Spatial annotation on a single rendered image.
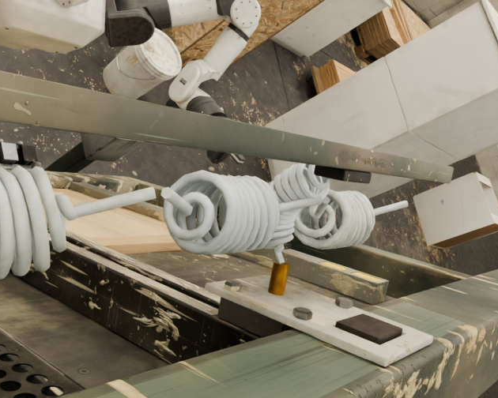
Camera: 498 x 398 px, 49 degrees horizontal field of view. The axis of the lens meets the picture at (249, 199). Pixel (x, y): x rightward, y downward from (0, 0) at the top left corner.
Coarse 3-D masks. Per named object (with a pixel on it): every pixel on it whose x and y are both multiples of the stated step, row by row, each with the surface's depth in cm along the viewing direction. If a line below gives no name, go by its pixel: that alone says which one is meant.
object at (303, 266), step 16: (80, 192) 152; (96, 192) 147; (112, 192) 149; (128, 208) 139; (144, 208) 136; (160, 208) 136; (240, 256) 116; (256, 256) 114; (272, 256) 111; (288, 256) 109; (304, 256) 110; (304, 272) 107; (320, 272) 104; (336, 272) 102; (352, 272) 102; (336, 288) 102; (352, 288) 100; (368, 288) 98; (384, 288) 100
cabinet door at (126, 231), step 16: (64, 192) 148; (80, 224) 112; (96, 224) 115; (112, 224) 118; (128, 224) 121; (144, 224) 125; (160, 224) 127; (96, 240) 100; (112, 240) 102; (128, 240) 105; (144, 240) 107; (160, 240) 110
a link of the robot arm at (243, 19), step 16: (176, 0) 134; (192, 0) 135; (208, 0) 136; (224, 0) 136; (240, 0) 136; (176, 16) 135; (192, 16) 136; (208, 16) 138; (224, 16) 139; (240, 16) 137; (256, 16) 138
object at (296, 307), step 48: (288, 192) 50; (288, 240) 52; (48, 288) 73; (96, 288) 66; (144, 288) 61; (192, 288) 63; (240, 288) 52; (288, 288) 56; (144, 336) 61; (192, 336) 56; (240, 336) 53; (336, 336) 44; (432, 336) 49
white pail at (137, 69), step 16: (160, 32) 307; (128, 48) 299; (144, 48) 292; (160, 48) 303; (176, 48) 312; (112, 64) 307; (128, 64) 298; (144, 64) 291; (160, 64) 298; (176, 64) 309; (112, 80) 307; (128, 80) 303; (144, 80) 301; (160, 80) 303; (128, 96) 313
